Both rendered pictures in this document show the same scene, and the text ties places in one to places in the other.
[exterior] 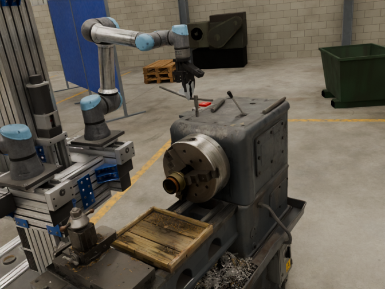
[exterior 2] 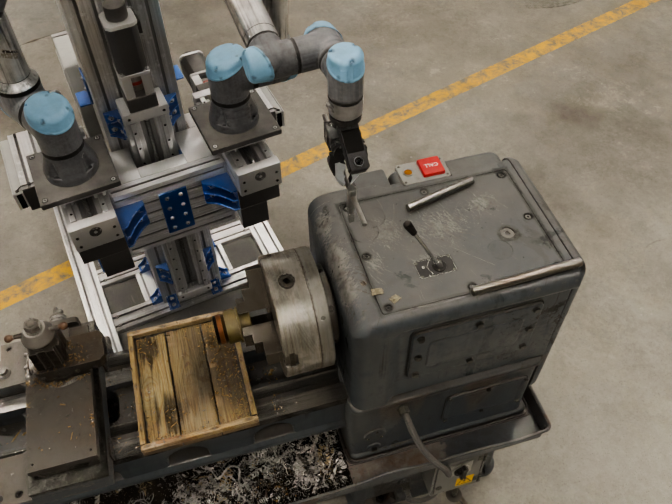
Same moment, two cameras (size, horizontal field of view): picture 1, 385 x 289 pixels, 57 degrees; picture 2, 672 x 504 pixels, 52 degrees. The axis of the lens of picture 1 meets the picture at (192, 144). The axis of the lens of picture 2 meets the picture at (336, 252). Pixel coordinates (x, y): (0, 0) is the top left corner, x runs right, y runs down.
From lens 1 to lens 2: 1.28 m
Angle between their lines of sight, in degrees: 41
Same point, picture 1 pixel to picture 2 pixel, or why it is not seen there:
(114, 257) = (79, 394)
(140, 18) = not seen: outside the picture
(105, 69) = not seen: hidden behind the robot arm
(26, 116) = (99, 64)
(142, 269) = (84, 446)
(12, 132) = (34, 120)
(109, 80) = not seen: hidden behind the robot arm
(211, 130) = (341, 273)
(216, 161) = (298, 344)
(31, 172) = (64, 180)
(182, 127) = (320, 220)
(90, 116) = (215, 92)
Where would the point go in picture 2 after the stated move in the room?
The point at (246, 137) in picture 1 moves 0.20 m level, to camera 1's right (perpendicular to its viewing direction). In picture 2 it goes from (370, 339) to (448, 385)
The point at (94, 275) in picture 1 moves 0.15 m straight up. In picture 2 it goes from (36, 408) to (14, 379)
